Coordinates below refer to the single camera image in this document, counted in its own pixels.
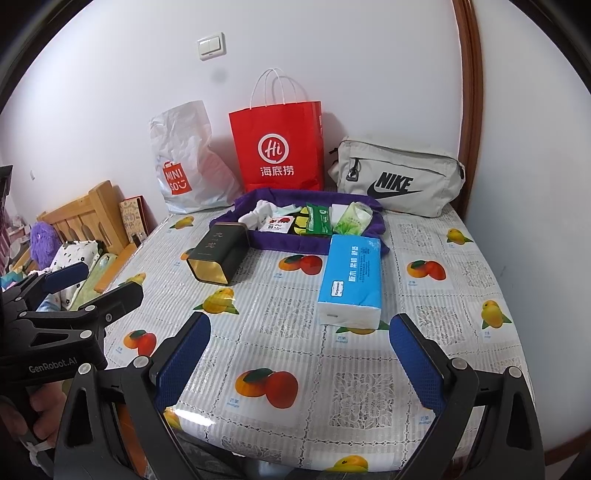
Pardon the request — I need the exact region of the blue tissue pack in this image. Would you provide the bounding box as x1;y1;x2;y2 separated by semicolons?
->
317;234;383;330

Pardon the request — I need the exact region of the dark green tin box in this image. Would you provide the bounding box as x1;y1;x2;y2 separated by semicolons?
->
187;222;248;285

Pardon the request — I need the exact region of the wooden headboard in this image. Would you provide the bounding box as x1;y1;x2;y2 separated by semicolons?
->
37;181;128;260

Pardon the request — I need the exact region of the red striped curtain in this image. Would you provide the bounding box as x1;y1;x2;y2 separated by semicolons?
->
0;217;25;274

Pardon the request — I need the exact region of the green blanket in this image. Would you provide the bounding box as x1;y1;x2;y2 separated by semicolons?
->
68;253;117;311

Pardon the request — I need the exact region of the purple plush toy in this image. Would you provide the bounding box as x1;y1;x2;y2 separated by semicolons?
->
30;222;64;271

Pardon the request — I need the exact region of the patterned book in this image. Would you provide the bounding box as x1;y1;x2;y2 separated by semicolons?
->
119;195;151;236

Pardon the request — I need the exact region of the purple cloth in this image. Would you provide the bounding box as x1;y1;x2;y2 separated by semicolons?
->
222;187;391;256

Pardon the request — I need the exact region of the white plastic bag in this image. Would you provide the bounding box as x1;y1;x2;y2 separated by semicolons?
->
148;100;246;216

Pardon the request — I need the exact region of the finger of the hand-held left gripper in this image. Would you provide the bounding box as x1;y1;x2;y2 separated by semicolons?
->
17;281;145;341
7;262;90;297

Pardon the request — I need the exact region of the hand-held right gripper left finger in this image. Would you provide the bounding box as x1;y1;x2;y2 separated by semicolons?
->
53;311;212;480

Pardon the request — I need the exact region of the red paper bag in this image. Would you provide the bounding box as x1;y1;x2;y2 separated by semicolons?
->
228;68;325;193

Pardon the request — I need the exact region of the green tissue packet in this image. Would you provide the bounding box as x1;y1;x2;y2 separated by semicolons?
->
331;203;373;236

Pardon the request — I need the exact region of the white light switch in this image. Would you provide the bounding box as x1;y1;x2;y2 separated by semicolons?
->
197;32;227;61

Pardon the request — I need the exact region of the green snack packet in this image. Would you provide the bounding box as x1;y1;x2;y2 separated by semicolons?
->
305;203;334;234

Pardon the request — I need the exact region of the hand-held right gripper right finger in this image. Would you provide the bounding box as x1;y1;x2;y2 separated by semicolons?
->
389;313;546;480

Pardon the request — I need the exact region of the grey waist bag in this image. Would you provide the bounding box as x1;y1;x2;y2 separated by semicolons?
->
328;137;467;219

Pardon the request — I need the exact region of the fruit print tablecloth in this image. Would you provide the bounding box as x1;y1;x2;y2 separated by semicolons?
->
104;210;532;474

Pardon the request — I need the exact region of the red and white packet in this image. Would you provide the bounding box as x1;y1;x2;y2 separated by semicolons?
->
259;217;294;234

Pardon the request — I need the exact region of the person's left hand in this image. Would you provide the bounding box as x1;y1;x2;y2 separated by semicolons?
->
0;387;71;464

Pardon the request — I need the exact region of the floral pillow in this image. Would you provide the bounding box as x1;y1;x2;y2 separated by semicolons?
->
48;240;100;278

